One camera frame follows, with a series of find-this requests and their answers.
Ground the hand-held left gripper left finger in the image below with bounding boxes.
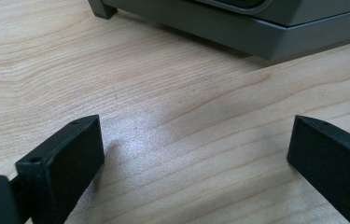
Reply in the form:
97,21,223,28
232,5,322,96
15,114,106,224

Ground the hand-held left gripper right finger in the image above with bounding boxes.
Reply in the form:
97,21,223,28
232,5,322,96
286,114,350,224

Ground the dark grey corner rack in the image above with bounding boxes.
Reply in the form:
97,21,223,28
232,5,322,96
87,0,350,62

